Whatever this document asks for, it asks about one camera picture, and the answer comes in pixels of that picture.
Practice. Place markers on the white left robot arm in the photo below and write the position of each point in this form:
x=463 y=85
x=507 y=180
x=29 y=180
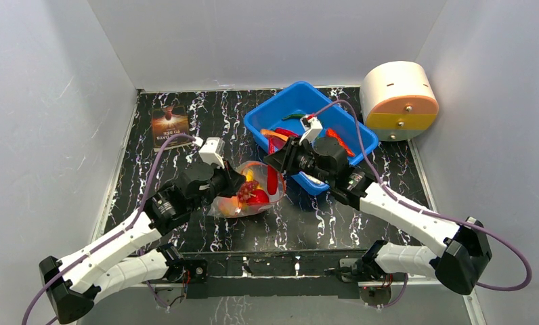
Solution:
x=76 y=282

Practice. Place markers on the clear zip bag orange seal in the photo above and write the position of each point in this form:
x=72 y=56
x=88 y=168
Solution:
x=264 y=187

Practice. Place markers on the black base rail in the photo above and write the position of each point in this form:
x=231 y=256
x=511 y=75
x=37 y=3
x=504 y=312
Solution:
x=283 y=274

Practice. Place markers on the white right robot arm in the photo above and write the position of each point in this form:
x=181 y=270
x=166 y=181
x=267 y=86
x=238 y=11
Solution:
x=454 y=254

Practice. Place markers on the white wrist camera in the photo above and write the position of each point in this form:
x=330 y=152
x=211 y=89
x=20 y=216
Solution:
x=211 y=152
x=312 y=128

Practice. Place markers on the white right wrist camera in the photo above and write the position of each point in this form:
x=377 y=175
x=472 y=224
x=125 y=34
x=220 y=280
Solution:
x=312 y=128

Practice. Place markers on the round white orange drawer box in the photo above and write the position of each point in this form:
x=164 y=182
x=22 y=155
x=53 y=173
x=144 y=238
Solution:
x=397 y=101

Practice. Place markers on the green chili pepper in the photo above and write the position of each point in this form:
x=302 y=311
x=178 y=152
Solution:
x=294 y=116

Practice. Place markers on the purple grape bunch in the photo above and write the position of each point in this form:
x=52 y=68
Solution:
x=246 y=190

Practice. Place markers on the yellow mango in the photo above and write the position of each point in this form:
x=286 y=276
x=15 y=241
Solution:
x=250 y=172

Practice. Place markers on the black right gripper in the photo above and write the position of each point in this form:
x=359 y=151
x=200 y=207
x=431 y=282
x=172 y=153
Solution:
x=288 y=157

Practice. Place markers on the dark paperback book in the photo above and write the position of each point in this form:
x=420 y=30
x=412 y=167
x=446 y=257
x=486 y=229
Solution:
x=167 y=121

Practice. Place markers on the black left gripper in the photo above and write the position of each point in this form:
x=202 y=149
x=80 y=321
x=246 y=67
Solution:
x=233 y=179

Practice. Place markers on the small orange chili pepper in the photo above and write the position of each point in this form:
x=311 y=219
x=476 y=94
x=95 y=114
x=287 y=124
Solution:
x=333 y=134

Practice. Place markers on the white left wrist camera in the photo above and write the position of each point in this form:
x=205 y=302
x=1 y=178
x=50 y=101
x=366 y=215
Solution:
x=211 y=152

